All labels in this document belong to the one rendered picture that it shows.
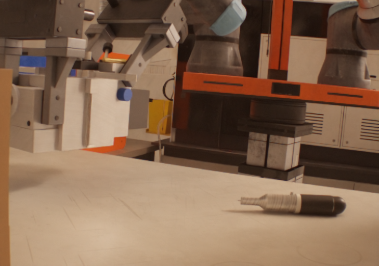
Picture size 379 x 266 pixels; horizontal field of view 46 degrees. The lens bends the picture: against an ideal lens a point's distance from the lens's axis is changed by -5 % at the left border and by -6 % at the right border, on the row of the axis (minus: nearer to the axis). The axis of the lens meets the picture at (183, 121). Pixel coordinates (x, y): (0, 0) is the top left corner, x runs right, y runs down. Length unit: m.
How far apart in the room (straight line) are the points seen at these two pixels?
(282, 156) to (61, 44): 0.81
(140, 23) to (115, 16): 0.05
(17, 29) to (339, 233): 0.45
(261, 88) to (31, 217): 0.81
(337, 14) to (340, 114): 0.86
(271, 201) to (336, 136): 1.52
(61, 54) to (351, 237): 0.39
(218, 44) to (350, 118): 1.01
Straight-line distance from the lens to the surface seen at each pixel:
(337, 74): 1.28
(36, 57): 1.94
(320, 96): 1.24
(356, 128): 2.10
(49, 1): 0.56
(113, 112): 0.65
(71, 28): 0.56
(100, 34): 0.75
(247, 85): 1.20
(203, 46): 1.23
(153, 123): 2.34
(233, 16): 0.86
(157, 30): 0.69
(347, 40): 1.29
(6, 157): 0.27
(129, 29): 0.75
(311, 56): 2.11
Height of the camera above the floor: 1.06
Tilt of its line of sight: 6 degrees down
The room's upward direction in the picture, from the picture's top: 5 degrees clockwise
